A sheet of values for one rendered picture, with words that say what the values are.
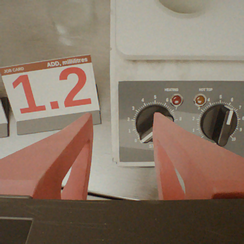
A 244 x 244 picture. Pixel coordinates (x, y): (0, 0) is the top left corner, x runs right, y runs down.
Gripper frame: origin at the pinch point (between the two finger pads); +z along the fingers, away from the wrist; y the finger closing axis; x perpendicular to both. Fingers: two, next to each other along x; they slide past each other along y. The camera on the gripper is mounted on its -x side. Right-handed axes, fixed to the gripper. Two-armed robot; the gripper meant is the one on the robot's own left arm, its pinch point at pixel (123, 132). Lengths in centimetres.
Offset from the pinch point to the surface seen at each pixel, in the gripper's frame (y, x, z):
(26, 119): 10.2, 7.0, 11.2
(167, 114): -3.5, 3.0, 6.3
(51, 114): 7.5, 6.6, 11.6
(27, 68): 9.2, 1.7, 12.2
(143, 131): -1.6, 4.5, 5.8
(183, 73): -4.9, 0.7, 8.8
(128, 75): -0.4, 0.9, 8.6
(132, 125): -0.8, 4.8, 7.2
